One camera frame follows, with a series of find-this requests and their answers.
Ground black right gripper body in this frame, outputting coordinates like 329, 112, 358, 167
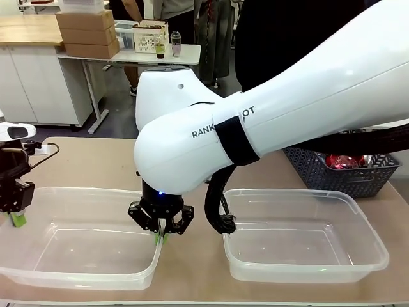
139, 181, 186, 222

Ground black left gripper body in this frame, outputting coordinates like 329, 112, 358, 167
0, 179, 36, 214

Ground clear plastic container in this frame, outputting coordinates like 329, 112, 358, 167
222, 187, 390, 283
0, 186, 164, 291

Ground red snack wrapper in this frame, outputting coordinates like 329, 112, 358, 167
323, 153, 362, 169

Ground silver snack wrapper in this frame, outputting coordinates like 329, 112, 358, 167
362, 154, 390, 168

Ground dark blue woven plastic basket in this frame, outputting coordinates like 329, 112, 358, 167
282, 145, 403, 200

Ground white cabinet wooden top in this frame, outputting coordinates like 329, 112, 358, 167
0, 13, 107, 130

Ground background person bare legs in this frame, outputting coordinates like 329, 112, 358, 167
122, 63, 145, 97

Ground white background table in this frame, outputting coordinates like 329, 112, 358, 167
57, 42, 203, 134

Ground cup with brown drink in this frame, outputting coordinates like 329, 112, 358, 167
154, 33, 167, 60

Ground clear bottle on table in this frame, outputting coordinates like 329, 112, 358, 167
170, 31, 183, 58

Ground brown cardboard box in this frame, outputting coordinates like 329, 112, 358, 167
55, 9, 116, 33
63, 39, 121, 60
59, 26, 117, 46

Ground white slotted crate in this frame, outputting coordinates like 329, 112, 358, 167
132, 20, 169, 54

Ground background person grey trousers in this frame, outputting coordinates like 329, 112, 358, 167
203, 0, 236, 88

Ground clear storage bin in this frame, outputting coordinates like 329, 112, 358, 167
114, 20, 142, 51

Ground background person in black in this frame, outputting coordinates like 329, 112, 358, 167
160, 0, 196, 46

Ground person in black sweater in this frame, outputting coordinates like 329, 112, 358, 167
235, 0, 354, 94

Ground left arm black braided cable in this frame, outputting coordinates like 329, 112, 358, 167
0, 140, 33, 187

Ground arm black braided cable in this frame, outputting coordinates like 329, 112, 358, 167
204, 123, 409, 237
0, 140, 33, 187

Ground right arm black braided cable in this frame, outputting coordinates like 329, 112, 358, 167
204, 123, 409, 237

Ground thin black wire loop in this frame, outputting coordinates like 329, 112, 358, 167
27, 141, 60, 171

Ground black velcro strap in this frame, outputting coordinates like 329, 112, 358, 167
214, 118, 260, 167

